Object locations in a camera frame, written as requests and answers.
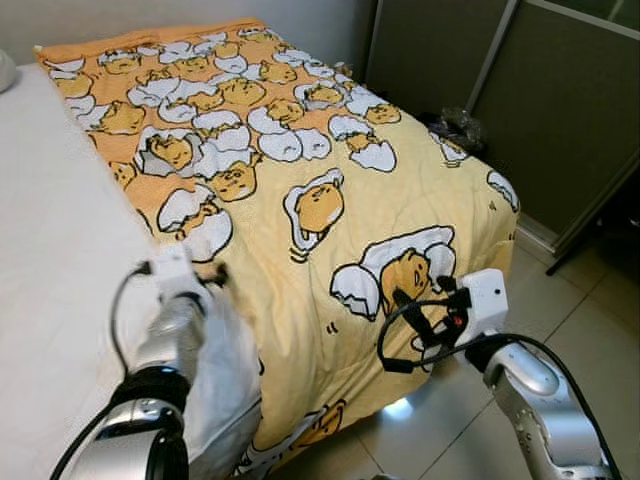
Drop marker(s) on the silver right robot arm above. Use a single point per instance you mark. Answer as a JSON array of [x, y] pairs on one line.
[[530, 385]]

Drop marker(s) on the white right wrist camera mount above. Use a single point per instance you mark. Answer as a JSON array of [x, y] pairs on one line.
[[488, 300]]

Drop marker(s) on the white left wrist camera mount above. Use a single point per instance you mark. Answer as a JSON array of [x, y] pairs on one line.
[[175, 275]]

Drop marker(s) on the white quilted mattress pad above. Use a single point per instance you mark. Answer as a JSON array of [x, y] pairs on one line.
[[60, 250]]

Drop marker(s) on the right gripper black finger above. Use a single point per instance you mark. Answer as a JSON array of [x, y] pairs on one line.
[[426, 330], [415, 299]]

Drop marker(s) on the dark sliding door wardrobe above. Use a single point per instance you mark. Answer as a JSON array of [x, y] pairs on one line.
[[560, 110]]

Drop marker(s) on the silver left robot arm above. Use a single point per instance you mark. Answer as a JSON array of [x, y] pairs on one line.
[[170, 335]]

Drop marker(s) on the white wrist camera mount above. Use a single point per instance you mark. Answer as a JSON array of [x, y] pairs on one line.
[[488, 300], [175, 275]]

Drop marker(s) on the yellow cartoon print blanket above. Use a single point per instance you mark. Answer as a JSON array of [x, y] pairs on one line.
[[420, 190]]

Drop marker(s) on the dark crinkled plastic bag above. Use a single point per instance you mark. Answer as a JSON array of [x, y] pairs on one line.
[[458, 128]]

